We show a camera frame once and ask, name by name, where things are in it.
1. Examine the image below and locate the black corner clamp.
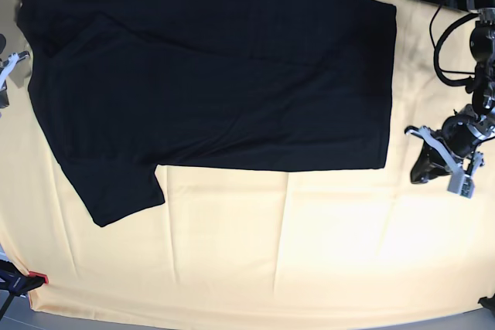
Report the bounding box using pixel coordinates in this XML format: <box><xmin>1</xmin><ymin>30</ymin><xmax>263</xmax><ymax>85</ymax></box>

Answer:
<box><xmin>478</xmin><ymin>295</ymin><xmax>495</xmax><ymax>313</ymax></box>

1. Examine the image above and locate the red black table clamp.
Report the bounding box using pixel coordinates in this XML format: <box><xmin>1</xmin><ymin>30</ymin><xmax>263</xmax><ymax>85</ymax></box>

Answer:
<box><xmin>0</xmin><ymin>260</ymin><xmax>49</xmax><ymax>297</ymax></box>

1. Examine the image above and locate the dark navy T-shirt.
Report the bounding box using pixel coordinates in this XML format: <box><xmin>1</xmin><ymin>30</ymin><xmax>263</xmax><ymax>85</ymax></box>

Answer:
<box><xmin>17</xmin><ymin>0</ymin><xmax>397</xmax><ymax>227</ymax></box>

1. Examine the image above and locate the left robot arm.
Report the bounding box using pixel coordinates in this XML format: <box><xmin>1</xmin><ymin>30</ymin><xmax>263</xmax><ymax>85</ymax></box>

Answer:
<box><xmin>405</xmin><ymin>0</ymin><xmax>494</xmax><ymax>196</ymax></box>

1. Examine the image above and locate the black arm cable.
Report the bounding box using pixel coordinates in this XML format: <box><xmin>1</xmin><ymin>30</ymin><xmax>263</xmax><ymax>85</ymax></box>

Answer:
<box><xmin>429</xmin><ymin>1</ymin><xmax>479</xmax><ymax>88</ymax></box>

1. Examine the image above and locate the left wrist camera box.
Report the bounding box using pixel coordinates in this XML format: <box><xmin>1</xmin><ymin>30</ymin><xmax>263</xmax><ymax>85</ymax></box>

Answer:
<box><xmin>447</xmin><ymin>168</ymin><xmax>475</xmax><ymax>199</ymax></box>

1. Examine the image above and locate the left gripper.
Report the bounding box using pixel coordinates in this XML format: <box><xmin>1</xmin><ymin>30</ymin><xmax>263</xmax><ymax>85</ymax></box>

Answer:
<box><xmin>404</xmin><ymin>113</ymin><xmax>491</xmax><ymax>185</ymax></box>

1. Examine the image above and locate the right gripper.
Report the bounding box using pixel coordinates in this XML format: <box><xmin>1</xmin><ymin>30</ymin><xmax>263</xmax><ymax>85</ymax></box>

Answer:
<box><xmin>0</xmin><ymin>51</ymin><xmax>30</xmax><ymax>109</ymax></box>

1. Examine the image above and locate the cream yellow table cloth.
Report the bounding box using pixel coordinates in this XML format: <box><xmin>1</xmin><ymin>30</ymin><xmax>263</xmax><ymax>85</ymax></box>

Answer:
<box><xmin>1</xmin><ymin>0</ymin><xmax>494</xmax><ymax>329</ymax></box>

